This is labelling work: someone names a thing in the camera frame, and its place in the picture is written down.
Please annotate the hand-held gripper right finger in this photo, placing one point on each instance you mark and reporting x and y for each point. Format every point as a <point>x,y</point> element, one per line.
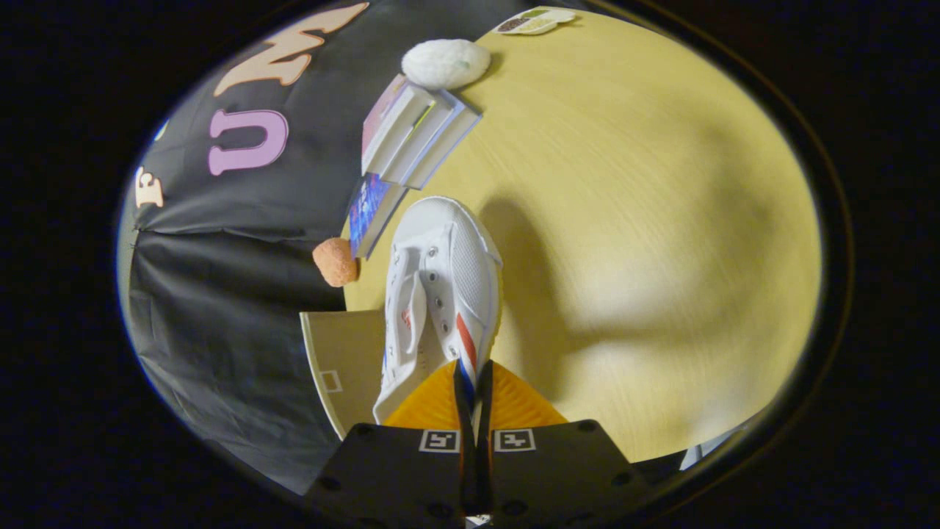
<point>551,470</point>

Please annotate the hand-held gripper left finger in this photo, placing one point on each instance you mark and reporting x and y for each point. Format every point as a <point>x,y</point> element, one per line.
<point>411,470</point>

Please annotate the beige fabric storage box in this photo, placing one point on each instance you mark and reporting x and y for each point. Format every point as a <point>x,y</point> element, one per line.
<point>349,353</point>

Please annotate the white canvas shoe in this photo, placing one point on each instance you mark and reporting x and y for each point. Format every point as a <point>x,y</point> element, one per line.
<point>463,264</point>

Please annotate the orange textured ball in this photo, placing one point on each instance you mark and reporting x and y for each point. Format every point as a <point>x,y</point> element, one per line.
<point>335,262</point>

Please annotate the black backdrop cloth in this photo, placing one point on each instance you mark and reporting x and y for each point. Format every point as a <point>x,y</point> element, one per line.
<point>220,308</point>

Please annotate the pale blue cover book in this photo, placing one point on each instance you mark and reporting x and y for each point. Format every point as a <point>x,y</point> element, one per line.
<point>439,147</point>

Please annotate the white book green edge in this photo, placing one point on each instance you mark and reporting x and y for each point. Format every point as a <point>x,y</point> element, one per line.
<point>418,143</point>

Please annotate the grey cover book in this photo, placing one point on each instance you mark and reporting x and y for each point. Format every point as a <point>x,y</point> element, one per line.
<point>459,143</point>

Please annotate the pink cover book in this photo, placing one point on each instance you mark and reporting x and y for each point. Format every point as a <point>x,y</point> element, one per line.
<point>385,117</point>

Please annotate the white fluffy ball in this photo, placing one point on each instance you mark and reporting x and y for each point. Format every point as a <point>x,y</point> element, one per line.
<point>446,64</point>

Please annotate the small white compartment tray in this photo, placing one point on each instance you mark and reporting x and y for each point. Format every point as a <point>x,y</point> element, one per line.
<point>536,20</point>

